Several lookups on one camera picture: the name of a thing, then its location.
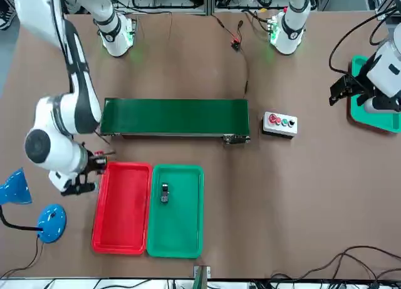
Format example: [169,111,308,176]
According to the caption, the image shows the red black conveyor wire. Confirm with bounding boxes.
[211,14,250,98]

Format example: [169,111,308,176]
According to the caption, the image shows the metal camera bracket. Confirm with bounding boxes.
[193,265,211,289]

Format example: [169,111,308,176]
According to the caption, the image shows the red-capped push-button part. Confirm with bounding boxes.
[93,149,109,166]

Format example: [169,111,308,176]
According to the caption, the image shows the black table cable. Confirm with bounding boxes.
[269,245,401,282]

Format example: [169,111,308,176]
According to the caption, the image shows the green plastic tray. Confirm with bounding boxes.
[346,55,401,134]
[145,164,205,259]

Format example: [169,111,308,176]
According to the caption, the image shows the black white shoe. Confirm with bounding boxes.
[0,9,16,31]

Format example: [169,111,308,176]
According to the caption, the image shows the grey push-button control box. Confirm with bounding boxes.
[261,111,298,139]

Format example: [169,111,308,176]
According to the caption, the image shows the blue desk lamp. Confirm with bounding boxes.
[0,167,67,243]

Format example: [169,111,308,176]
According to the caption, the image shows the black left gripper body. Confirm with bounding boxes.
[346,73,377,98]

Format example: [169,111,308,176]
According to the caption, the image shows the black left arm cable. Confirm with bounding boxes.
[328,6,401,75]

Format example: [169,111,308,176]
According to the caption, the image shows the black lamp cable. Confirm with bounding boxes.
[0,235,43,279]

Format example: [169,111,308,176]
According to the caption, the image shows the red plastic tray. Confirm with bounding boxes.
[91,162,154,256]

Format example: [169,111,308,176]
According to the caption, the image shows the green conveyor belt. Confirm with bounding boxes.
[99,97,251,145]

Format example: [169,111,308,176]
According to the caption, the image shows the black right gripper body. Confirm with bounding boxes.
[83,155,110,177]

